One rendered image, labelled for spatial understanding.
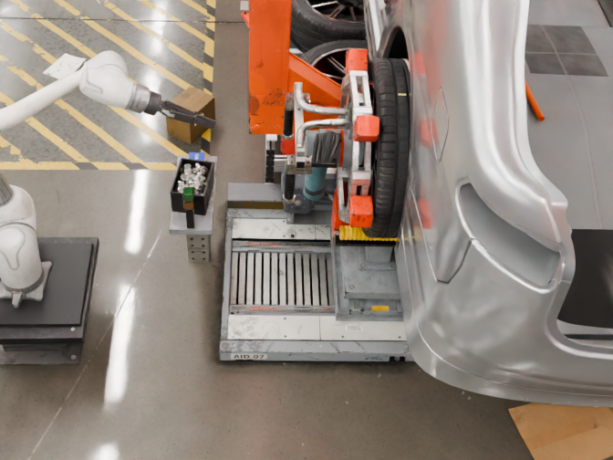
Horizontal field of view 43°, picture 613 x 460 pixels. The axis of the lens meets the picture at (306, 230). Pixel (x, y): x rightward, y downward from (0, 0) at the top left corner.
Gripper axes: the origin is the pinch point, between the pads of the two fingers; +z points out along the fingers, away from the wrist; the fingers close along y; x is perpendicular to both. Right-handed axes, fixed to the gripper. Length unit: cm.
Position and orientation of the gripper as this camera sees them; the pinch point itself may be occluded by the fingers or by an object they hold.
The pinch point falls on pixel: (204, 121)
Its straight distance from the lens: 264.0
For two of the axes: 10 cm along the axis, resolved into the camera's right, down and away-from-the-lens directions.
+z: 8.8, 2.7, 4.0
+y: 2.5, 4.5, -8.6
